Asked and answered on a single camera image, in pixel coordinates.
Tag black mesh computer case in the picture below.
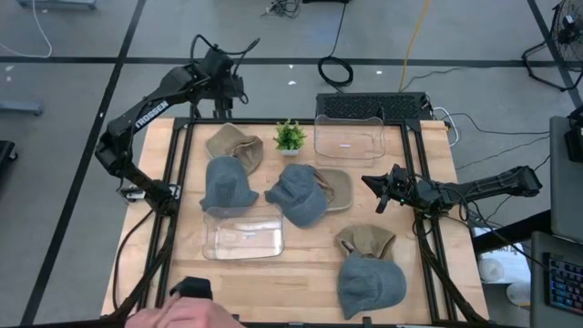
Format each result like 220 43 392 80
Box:
315 91 434 122

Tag grey cap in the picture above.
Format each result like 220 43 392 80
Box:
199 155 260 219
337 252 407 321
264 163 330 229

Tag grey cart base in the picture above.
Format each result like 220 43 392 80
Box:
15 0 98 11

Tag black floor fan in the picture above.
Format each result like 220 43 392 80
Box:
521 0 583 92

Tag backlit black keyboard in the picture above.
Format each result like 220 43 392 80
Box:
544 252 583 315

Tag clear plastic bin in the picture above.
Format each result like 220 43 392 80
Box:
201 205 286 261
312 114 387 168

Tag black floor object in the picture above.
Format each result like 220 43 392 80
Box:
0 139 19 174

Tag white floor cable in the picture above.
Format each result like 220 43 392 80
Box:
0 0 54 59

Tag tan cap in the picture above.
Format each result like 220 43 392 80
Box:
313 168 354 213
335 223 397 261
204 122 265 177

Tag black floor beam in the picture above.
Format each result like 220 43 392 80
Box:
473 209 552 254

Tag white cable loop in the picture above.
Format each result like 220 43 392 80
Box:
432 107 461 148

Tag person's hand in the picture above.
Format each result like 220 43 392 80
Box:
125 293 247 328

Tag black cable bundle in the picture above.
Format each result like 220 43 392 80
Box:
261 0 302 19

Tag coiled black cable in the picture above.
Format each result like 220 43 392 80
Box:
317 0 355 88

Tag small black device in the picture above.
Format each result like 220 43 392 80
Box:
169 276 214 302

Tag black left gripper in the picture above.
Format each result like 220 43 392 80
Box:
207 71 250 120

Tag grey desk with keyboard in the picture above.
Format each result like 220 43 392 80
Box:
530 231 583 328

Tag grey floor bar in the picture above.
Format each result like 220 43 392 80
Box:
0 99 46 118

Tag yellow cable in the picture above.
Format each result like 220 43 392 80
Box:
398 0 432 92

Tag grey desk top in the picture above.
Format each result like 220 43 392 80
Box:
548 116 583 245

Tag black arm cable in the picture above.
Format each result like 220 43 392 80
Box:
111 209 156 311

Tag small green potted plant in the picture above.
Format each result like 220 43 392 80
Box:
272 118 307 158

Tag white round object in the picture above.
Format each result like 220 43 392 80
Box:
506 281 532 307
477 257 506 283

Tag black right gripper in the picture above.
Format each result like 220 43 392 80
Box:
361 163 419 215

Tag black desk device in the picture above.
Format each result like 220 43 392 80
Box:
564 107 583 164

